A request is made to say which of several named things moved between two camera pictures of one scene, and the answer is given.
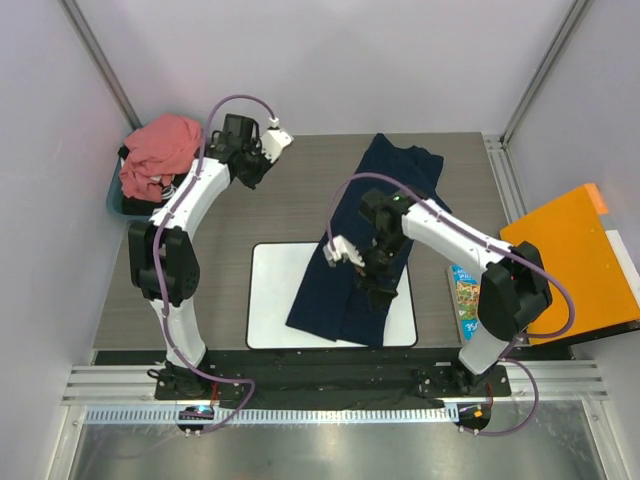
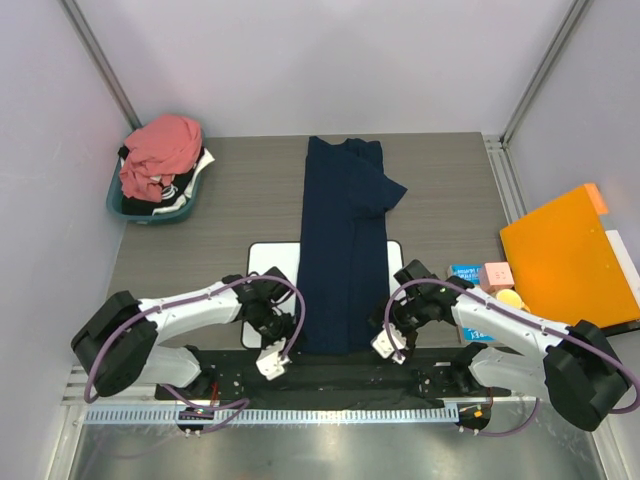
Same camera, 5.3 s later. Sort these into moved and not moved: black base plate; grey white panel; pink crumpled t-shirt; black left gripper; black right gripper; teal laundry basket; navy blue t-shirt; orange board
Moved: black right gripper; black left gripper; navy blue t-shirt
Not moved: grey white panel; orange board; teal laundry basket; pink crumpled t-shirt; black base plate
